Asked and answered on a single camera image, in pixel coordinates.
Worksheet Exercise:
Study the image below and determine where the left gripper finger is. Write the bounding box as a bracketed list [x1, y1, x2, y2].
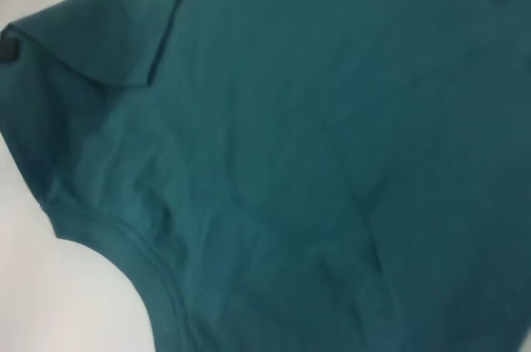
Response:
[0, 34, 22, 63]

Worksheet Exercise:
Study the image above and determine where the teal blue shirt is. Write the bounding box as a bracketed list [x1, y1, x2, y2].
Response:
[0, 0, 531, 352]

